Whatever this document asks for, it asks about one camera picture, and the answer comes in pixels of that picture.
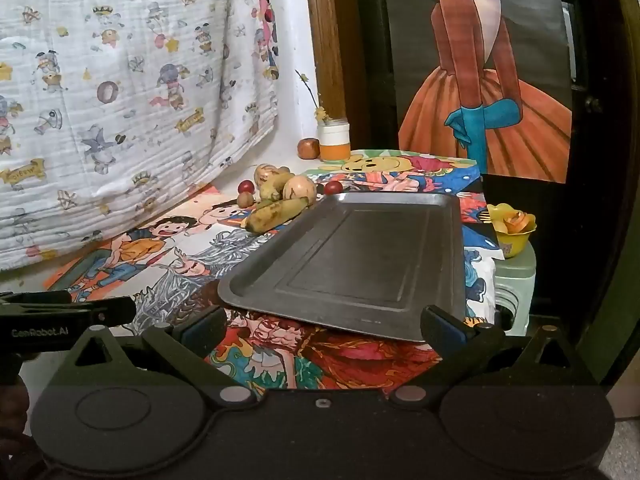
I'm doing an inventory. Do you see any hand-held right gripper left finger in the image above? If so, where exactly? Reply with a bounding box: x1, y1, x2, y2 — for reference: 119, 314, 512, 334
52, 305, 257, 407

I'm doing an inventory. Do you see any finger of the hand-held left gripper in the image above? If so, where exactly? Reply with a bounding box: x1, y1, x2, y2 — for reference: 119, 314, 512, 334
72, 297, 137, 325
0, 290, 72, 306

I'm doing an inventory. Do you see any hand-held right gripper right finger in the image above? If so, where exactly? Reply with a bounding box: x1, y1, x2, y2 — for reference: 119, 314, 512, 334
389, 305, 598, 407

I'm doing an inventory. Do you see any metal tray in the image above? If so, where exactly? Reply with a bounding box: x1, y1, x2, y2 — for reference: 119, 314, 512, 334
217, 191, 469, 344

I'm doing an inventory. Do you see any spotted yellow banana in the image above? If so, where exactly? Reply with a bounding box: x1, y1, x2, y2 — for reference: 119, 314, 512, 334
244, 197, 309, 235

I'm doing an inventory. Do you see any silver-haired figure poster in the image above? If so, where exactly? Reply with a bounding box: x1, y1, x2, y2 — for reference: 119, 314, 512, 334
129, 225, 282, 332

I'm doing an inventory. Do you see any cartoon boys poster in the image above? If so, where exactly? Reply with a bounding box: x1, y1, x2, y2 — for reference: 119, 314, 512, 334
45, 184, 262, 302

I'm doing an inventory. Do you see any green plastic stool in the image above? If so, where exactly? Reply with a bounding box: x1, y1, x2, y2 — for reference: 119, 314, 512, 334
492, 242, 537, 337

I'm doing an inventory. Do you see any yellow cup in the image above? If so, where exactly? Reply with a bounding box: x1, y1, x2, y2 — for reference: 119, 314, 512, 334
487, 203, 537, 259

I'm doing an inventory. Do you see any red anime poster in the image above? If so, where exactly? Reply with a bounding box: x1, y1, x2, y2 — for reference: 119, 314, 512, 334
204, 309, 451, 392

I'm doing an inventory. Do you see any yellow bear poster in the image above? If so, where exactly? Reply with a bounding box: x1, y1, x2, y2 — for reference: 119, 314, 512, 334
302, 149, 483, 181

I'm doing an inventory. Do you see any white and orange jar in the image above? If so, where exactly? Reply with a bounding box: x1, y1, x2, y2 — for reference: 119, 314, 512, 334
317, 119, 352, 162

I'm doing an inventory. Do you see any white printed blanket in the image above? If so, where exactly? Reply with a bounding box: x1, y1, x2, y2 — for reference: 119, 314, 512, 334
0, 0, 281, 272

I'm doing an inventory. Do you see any wall poster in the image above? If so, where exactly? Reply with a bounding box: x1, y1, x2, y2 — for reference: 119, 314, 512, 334
379, 0, 574, 184

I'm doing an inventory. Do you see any dark wooden door frame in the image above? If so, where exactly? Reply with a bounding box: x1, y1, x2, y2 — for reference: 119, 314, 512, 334
565, 0, 640, 386

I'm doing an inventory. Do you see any wooden door post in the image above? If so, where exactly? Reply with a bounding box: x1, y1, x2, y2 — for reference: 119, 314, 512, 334
303, 0, 352, 142

